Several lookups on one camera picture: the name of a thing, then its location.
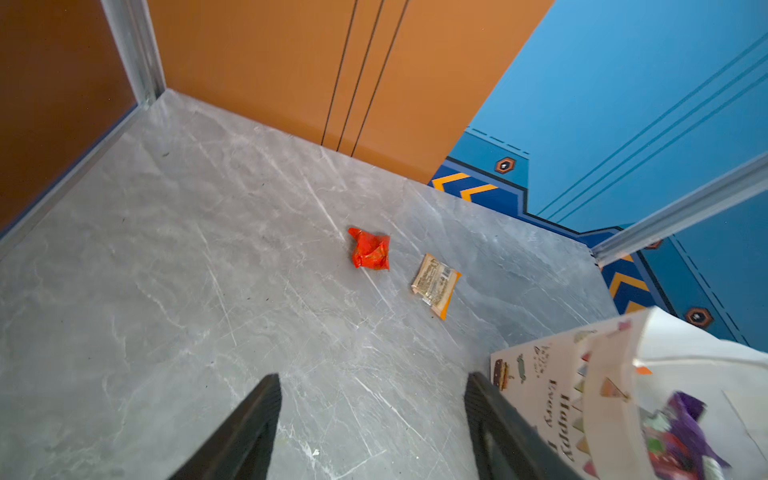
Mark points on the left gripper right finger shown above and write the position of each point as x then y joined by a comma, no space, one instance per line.
504,445

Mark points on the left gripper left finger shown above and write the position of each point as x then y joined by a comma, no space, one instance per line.
242,446

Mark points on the white paper gift bag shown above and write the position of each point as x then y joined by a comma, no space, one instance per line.
585,392

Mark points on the purple snack packet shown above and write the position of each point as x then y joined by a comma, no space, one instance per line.
677,445

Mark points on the small orange white sachet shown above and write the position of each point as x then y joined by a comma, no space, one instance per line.
435,283

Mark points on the red candy wrapper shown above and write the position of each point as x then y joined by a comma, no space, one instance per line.
371,251

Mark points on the right aluminium corner post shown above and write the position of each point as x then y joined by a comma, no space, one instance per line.
740,184

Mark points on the aluminium corner post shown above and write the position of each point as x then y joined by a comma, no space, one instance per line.
132,30
740,184

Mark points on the left aluminium corner post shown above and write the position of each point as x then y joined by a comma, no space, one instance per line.
132,30

